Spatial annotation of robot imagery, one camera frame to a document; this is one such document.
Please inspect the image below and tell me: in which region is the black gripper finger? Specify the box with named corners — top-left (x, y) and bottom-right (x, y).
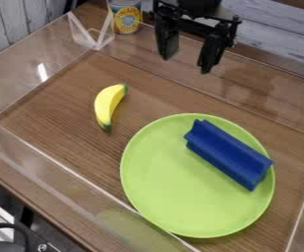
top-left (155, 16), bottom-right (179, 60)
top-left (197, 33), bottom-right (227, 74)

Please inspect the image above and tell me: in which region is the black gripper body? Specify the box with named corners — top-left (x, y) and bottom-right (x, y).
top-left (152, 0), bottom-right (242, 39)

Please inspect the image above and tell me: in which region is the yellow toy banana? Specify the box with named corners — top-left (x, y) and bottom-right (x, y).
top-left (94, 83), bottom-right (127, 131)

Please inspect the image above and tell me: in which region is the green round plate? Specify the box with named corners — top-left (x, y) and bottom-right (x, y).
top-left (119, 113), bottom-right (274, 238)

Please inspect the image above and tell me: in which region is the yellow blue labelled can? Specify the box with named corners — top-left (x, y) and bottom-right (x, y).
top-left (110, 0), bottom-right (142, 34)

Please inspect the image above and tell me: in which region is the blue foam block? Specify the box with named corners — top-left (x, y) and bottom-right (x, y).
top-left (185, 119), bottom-right (273, 191)

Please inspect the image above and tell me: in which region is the clear acrylic corner bracket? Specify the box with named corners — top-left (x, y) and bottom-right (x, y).
top-left (67, 13), bottom-right (114, 51)

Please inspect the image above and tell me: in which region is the clear acrylic tray wall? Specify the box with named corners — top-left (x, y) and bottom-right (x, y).
top-left (0, 125), bottom-right (199, 252)

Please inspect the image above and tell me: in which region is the black cable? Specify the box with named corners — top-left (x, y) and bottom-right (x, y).
top-left (0, 221), bottom-right (31, 252)

